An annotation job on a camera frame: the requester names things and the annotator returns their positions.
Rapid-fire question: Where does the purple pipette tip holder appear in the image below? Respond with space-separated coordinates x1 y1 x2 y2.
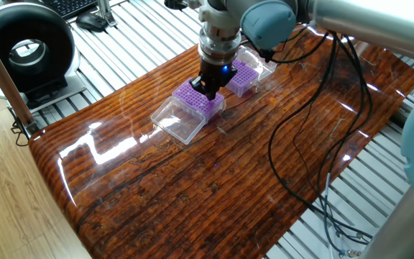
225 47 277 98
152 79 227 146

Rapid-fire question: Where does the glossy wood grain mat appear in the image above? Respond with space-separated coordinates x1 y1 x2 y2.
29 0 414 259

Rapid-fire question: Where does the black cable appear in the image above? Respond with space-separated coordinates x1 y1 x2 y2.
315 32 380 249
267 36 380 245

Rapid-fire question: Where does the black computer keyboard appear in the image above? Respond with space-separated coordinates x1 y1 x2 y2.
47 0 100 19

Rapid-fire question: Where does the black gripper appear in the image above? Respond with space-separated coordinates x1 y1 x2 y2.
193 59 236 100

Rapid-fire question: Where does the black computer mouse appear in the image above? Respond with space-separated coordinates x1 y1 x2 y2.
75 13 111 32

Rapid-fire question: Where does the white wrist adapter housing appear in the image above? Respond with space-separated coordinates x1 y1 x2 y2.
195 0 231 28

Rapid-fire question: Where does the silver ribbed wrist flange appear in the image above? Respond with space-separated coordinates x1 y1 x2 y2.
196 25 240 67

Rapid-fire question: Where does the black ring light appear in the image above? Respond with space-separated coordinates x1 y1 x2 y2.
0 4 86 110

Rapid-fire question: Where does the brown wooden post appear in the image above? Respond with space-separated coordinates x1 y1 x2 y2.
0 25 35 137

